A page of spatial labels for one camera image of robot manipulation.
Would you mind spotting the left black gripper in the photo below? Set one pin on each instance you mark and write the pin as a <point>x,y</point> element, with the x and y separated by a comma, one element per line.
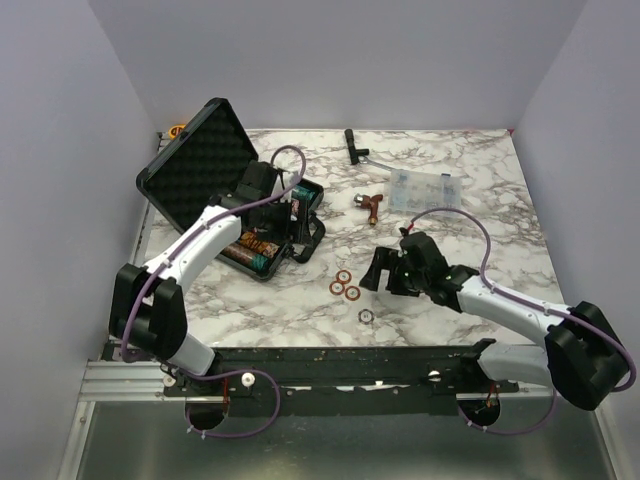
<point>284,233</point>

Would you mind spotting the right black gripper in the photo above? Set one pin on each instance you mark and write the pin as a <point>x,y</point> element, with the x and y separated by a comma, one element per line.
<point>385,258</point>

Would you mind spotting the orange poker chip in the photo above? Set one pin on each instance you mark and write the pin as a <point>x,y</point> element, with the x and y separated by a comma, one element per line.
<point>352,293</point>
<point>343,276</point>
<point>336,288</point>

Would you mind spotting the grey purple poker chip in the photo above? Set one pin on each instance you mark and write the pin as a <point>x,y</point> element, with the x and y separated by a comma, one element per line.
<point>366,316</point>

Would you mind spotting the black poker chip case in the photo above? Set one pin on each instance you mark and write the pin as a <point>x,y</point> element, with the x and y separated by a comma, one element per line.
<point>206,165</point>

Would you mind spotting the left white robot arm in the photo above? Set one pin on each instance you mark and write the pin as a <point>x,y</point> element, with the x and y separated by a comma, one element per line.
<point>148,312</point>

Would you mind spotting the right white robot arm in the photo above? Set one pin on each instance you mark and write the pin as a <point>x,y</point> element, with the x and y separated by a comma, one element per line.
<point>573,350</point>

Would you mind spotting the brown copper tool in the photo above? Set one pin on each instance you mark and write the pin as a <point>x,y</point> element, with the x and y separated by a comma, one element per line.
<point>370,203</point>

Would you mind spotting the clear plastic organizer box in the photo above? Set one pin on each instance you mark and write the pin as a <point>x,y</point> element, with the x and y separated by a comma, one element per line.
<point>412,192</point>

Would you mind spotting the black T-handle wrench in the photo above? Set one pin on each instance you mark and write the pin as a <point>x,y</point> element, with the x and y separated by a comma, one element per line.
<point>359,156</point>

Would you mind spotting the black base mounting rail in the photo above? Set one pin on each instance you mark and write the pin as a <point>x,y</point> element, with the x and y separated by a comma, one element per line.
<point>342,381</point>

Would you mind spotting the aluminium extrusion rail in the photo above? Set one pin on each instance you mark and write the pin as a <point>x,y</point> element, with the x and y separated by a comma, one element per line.
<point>122,382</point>

